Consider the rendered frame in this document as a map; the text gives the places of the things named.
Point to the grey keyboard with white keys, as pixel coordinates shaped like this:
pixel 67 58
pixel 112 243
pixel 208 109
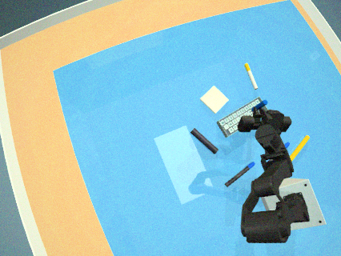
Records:
pixel 228 124

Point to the dark grey stylus with blue tip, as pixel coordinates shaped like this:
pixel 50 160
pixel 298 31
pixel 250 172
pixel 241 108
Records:
pixel 286 145
pixel 239 174

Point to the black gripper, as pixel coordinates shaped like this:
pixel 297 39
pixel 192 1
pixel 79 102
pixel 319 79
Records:
pixel 248 123

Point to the dark grey cylinder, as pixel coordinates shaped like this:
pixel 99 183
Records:
pixel 204 141

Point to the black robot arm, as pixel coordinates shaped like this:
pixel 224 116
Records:
pixel 272 226

